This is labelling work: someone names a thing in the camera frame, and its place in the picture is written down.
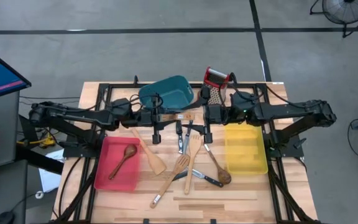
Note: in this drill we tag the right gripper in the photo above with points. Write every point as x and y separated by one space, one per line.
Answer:
217 114

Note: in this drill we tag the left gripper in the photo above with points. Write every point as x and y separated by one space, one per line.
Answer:
148 118

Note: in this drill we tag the black paring knife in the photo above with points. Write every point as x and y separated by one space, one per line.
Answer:
186 143

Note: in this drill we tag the wooden fork spatula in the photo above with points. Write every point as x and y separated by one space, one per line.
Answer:
194 146

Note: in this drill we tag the slotted wooden spatula with label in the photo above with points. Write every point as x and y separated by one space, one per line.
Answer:
182 163

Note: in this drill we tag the dark wooden spoon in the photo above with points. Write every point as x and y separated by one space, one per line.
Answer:
123 160

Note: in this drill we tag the dark spoon with metal band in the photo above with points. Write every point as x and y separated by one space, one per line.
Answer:
224 177

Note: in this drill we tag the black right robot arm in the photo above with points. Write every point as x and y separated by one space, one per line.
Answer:
284 110

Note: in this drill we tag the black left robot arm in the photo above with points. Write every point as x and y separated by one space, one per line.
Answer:
82 116

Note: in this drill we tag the teal plastic bin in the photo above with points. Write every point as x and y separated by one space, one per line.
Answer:
172 90

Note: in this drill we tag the yellow plastic tray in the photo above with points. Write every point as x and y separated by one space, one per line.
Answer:
244 155

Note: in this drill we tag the pink plastic tray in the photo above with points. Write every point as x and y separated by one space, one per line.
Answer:
126 177

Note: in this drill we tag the white paper sheet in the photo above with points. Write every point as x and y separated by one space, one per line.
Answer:
50 179

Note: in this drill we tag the black stand leg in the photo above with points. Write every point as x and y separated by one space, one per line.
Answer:
42 161

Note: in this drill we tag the black floor fan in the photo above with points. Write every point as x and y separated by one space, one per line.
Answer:
346 9

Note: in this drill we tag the black computer mouse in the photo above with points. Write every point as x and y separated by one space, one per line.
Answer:
5 217

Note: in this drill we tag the black aluminium rig frame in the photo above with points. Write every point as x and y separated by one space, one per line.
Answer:
120 85

